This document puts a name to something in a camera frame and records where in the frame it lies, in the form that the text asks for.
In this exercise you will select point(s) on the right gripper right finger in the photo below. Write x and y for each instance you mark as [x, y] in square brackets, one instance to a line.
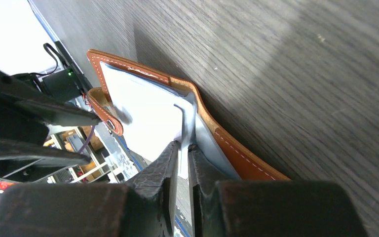
[222, 207]

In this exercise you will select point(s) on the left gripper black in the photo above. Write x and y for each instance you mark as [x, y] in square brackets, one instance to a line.
[23, 158]

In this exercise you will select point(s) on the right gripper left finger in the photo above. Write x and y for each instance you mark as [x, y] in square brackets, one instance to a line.
[143, 206]

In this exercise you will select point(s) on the brown leather card holder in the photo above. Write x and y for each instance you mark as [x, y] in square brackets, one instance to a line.
[150, 108]

